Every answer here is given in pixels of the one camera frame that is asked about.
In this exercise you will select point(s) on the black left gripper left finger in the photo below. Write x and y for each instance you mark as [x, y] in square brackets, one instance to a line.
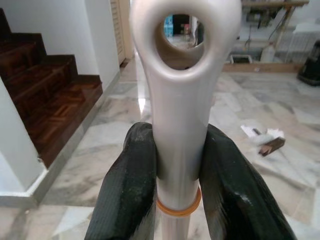
[125, 180]

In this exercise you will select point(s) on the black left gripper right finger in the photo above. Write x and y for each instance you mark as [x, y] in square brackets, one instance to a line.
[232, 190]

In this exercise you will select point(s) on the black floor appliance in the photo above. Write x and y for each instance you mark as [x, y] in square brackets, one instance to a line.
[311, 65]

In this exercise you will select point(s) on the brown cardboard scrap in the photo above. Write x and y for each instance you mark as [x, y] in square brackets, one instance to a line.
[272, 146]

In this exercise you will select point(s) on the white paper scrap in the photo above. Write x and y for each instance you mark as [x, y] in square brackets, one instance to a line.
[273, 132]

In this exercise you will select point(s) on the dark wooden staircase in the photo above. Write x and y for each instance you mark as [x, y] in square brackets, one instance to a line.
[50, 105]

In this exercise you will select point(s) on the long cardboard plank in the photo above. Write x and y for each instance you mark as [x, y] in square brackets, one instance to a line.
[262, 67]

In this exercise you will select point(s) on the white plastic bottle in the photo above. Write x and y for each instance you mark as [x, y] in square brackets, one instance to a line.
[267, 53]

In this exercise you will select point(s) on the beige louvered door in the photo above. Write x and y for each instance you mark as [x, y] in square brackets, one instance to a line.
[117, 30]

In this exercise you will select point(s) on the white foam box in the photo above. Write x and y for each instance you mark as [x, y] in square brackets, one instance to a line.
[308, 25]

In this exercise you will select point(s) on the wooden shelf rack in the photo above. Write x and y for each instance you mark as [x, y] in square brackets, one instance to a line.
[275, 3]

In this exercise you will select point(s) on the white rectangular frame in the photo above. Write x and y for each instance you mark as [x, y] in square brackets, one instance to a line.
[241, 57]

